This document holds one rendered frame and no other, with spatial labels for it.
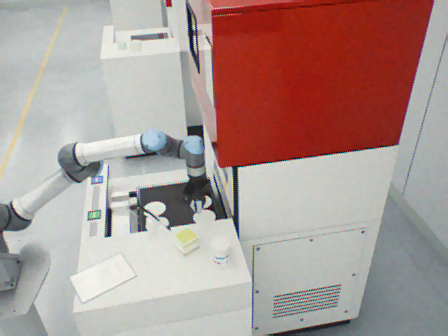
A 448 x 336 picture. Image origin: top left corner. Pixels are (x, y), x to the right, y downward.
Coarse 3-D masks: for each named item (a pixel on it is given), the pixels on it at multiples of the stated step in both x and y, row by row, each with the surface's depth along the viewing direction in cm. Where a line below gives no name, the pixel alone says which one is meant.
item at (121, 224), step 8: (120, 200) 206; (128, 200) 205; (112, 216) 196; (120, 216) 196; (128, 216) 196; (112, 224) 192; (120, 224) 192; (128, 224) 192; (112, 232) 188; (120, 232) 188; (128, 232) 187
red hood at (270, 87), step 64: (192, 0) 173; (256, 0) 136; (320, 0) 135; (384, 0) 139; (192, 64) 209; (256, 64) 143; (320, 64) 147; (384, 64) 152; (256, 128) 157; (320, 128) 163; (384, 128) 168
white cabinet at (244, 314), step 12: (228, 312) 160; (240, 312) 161; (156, 324) 157; (168, 324) 157; (180, 324) 159; (192, 324) 160; (204, 324) 161; (216, 324) 163; (228, 324) 164; (240, 324) 166
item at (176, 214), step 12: (144, 192) 207; (156, 192) 207; (168, 192) 206; (180, 192) 206; (144, 204) 199; (168, 204) 199; (180, 204) 199; (144, 216) 193; (168, 216) 192; (180, 216) 192; (192, 216) 191; (216, 216) 191; (144, 228) 186
